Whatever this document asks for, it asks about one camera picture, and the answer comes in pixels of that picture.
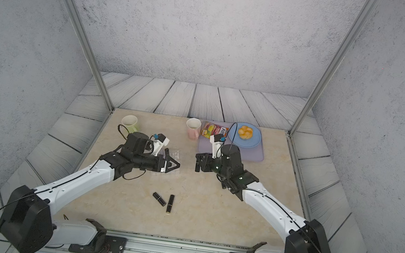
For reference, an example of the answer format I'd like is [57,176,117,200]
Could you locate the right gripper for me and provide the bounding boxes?
[193,151,234,182]

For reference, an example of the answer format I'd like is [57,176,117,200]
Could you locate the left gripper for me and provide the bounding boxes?
[131,150,182,176]

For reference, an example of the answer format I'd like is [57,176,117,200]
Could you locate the clear acrylic lipstick organizer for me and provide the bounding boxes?
[159,147,181,176]

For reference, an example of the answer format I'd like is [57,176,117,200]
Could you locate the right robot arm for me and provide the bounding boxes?
[195,123,331,253]

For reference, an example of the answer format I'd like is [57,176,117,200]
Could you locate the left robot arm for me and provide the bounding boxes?
[0,132,180,253]

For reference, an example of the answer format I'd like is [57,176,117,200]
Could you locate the lavender tray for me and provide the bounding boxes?
[203,120,264,162]

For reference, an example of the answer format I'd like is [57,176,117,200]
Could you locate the colourful snack bag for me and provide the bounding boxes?
[200,122,229,138]

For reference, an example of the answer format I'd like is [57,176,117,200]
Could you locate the pink mug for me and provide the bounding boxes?
[186,118,202,141]

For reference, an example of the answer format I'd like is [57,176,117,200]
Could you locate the bread roll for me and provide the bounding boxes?
[238,125,254,140]

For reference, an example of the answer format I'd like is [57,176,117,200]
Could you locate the green mug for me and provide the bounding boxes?
[121,115,139,133]

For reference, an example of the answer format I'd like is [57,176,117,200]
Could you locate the blue plate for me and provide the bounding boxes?
[227,122,262,149]

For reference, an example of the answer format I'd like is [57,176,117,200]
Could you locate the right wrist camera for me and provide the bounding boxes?
[210,134,226,159]

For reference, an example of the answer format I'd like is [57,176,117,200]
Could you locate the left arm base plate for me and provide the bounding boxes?
[68,235,128,253]

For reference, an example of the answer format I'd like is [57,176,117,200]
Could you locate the right frame post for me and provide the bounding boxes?
[288,0,379,137]

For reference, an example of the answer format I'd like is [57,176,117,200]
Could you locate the frame post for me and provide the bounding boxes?
[288,0,379,137]
[62,0,115,113]

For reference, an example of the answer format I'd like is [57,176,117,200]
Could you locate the left frame post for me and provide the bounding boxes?
[62,0,115,113]

